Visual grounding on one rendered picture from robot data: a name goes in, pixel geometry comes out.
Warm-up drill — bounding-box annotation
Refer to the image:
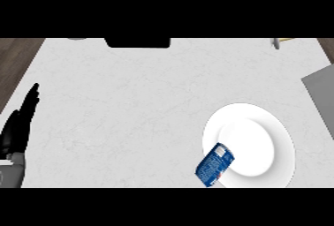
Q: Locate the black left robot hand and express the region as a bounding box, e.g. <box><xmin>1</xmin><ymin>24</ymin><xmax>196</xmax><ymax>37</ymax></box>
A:
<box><xmin>0</xmin><ymin>82</ymin><xmax>41</xmax><ymax>158</ymax></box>

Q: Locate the blue printed box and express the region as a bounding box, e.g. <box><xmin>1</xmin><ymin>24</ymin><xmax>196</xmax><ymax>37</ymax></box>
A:
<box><xmin>194</xmin><ymin>142</ymin><xmax>236</xmax><ymax>188</ymax></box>

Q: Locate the white round plate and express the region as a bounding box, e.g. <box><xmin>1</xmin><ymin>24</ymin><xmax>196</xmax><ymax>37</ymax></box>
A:
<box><xmin>200</xmin><ymin>102</ymin><xmax>295</xmax><ymax>189</ymax></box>

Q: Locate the black appliance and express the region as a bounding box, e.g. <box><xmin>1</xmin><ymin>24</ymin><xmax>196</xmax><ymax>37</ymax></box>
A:
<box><xmin>104</xmin><ymin>38</ymin><xmax>172</xmax><ymax>49</ymax></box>

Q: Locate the grey flat panel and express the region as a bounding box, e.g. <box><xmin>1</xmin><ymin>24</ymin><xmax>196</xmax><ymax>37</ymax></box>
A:
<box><xmin>299</xmin><ymin>64</ymin><xmax>334</xmax><ymax>139</ymax></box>

